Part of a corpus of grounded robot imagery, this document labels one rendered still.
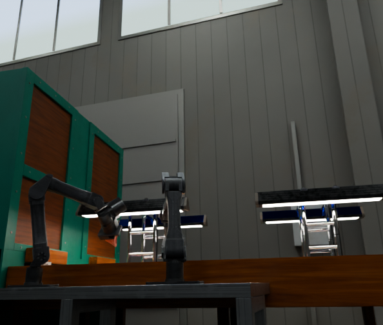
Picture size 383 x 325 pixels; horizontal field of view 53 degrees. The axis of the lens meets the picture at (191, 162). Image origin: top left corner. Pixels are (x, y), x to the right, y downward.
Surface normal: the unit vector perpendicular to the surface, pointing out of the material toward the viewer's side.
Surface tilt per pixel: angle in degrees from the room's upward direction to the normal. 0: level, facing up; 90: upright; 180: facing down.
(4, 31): 90
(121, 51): 90
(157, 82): 90
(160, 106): 90
